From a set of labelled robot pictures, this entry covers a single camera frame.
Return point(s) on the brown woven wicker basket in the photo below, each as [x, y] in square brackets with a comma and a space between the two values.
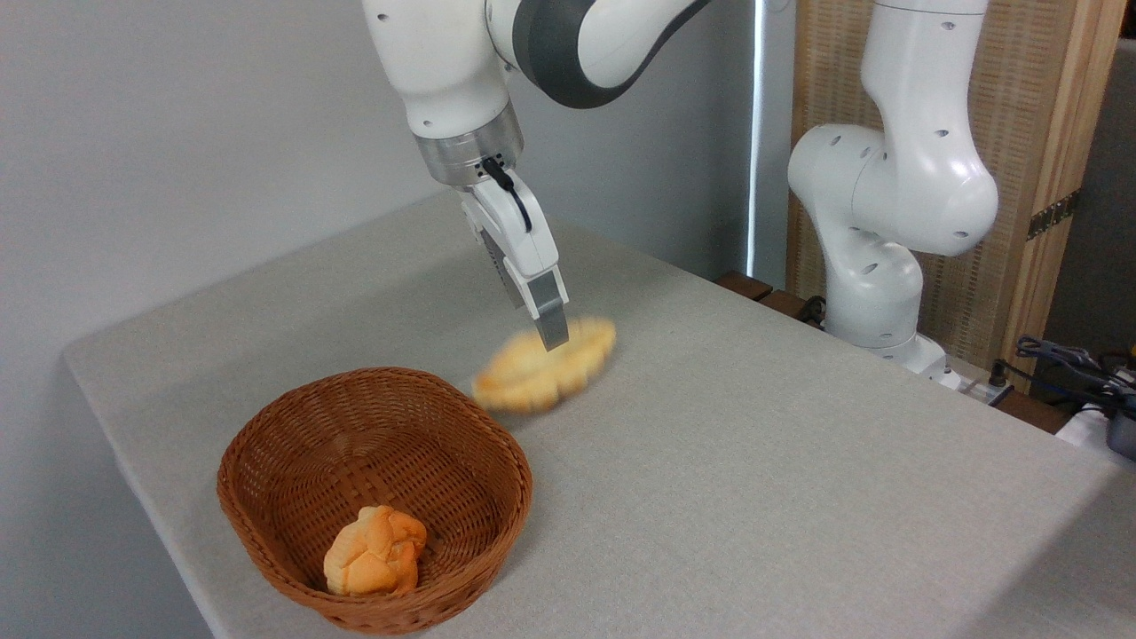
[444, 444]

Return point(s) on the long braided bread loaf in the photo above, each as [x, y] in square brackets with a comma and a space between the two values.
[524, 377]

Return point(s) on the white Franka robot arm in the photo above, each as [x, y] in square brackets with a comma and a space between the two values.
[444, 71]

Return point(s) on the round orange bread roll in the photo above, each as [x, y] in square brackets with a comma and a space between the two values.
[373, 552]

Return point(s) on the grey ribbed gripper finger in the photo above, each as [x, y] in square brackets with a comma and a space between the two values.
[504, 271]
[550, 311]

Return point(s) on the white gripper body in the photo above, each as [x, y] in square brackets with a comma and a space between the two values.
[525, 240]

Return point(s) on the metal screen hinge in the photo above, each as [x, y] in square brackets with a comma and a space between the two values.
[1054, 214]

